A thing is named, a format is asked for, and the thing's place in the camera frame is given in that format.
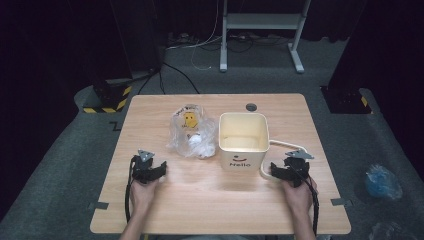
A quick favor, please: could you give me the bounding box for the blue plastic bag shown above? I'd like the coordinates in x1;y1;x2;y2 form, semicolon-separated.
364;163;404;201

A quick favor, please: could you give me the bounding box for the person's left hand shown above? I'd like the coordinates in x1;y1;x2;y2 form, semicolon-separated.
129;178;161;214

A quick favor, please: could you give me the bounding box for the white floor cable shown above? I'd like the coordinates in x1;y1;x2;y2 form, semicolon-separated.
165;0;224;71

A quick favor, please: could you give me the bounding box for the black floor cable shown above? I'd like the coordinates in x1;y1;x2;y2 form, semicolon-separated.
137;61;201;95

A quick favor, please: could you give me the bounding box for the grey tape strip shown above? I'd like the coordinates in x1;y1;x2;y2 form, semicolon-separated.
87;201;110;211
330;197;354;207

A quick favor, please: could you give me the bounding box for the right hand-held gripper black cable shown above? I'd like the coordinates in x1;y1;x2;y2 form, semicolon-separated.
300;172;320;235

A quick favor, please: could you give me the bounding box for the cream plastic trash bin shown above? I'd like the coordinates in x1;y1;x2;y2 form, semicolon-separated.
217;111;271;173

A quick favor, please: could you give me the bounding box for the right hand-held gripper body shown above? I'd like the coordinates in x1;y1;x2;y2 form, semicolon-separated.
283;148;315;189

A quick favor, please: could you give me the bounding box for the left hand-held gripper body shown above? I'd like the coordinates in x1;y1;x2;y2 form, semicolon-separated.
130;148;158;185

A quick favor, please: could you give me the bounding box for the crumpled white paper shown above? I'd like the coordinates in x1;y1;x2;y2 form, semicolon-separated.
187;132;205;147

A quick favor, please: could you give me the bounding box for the hand-held gripper black cable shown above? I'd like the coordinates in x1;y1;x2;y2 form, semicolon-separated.
300;172;320;235
124;155;138;224

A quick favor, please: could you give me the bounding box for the left hand-held gripper black cable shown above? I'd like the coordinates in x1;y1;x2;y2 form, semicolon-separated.
124;155;138;224

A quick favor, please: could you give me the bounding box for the clear bag with yellow face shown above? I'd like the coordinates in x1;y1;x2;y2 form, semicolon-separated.
166;103;218;160

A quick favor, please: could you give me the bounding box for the white metal stand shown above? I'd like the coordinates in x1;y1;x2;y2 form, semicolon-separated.
218;0;312;75

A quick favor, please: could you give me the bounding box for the person's right hand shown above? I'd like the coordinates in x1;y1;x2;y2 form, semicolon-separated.
281;179;318;215

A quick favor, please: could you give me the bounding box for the black base with striped edge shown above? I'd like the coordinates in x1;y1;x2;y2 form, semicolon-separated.
320;85;373;115
82;84;133;115

